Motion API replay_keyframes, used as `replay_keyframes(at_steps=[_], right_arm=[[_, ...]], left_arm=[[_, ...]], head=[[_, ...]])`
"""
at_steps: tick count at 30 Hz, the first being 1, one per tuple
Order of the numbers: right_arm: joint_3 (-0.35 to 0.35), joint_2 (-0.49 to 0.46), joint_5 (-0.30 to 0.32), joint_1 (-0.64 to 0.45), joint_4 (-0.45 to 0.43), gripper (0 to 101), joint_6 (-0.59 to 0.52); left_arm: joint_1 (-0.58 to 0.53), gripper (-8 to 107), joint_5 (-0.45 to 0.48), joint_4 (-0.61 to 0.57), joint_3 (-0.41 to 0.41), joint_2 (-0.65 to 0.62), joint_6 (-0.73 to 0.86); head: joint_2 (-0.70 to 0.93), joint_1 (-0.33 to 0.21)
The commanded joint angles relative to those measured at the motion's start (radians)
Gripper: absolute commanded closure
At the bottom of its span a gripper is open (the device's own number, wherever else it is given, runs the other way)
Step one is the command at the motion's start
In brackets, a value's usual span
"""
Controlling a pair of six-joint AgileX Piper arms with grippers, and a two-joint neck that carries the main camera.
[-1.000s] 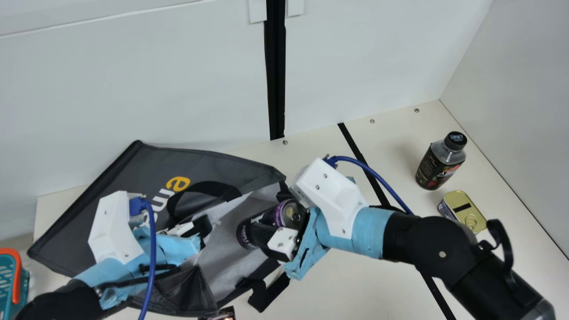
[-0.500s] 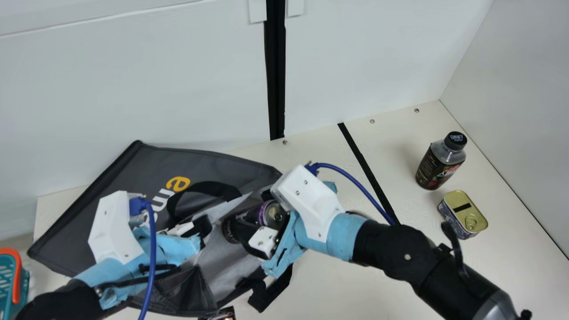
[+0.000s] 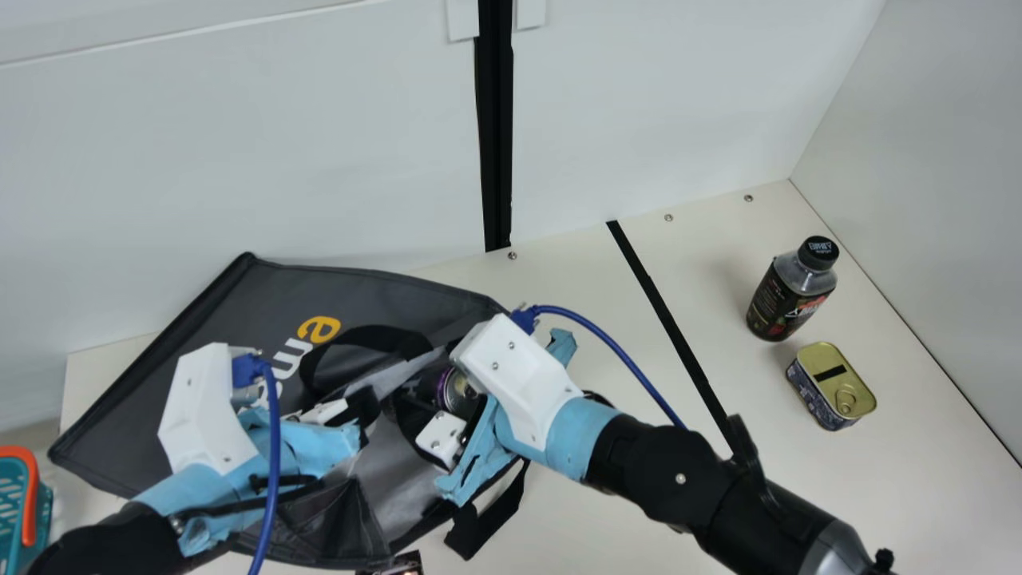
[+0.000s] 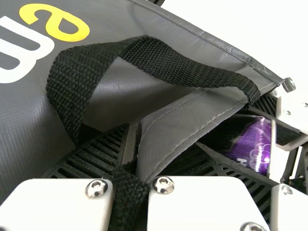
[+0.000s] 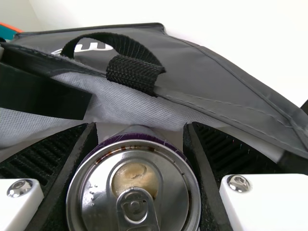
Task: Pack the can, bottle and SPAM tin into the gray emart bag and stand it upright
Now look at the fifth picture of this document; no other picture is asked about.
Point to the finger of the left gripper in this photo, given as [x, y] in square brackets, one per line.
[36, 91]

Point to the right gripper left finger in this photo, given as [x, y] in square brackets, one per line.
[36, 154]

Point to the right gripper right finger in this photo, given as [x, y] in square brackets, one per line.
[216, 154]

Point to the purple drink can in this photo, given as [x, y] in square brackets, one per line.
[134, 183]

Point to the teal shopping basket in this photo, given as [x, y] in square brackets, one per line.
[7, 30]

